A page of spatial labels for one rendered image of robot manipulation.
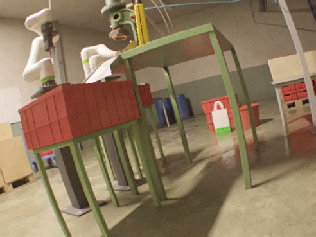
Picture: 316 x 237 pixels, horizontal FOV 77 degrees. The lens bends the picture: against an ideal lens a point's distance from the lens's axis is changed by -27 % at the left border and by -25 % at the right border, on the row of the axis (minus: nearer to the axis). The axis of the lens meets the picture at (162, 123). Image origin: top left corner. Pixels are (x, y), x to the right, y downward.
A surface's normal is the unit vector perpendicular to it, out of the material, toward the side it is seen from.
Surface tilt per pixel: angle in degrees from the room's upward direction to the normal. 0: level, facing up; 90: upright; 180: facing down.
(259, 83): 90
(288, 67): 90
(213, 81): 90
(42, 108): 90
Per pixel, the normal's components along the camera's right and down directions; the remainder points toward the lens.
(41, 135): -0.39, 0.15
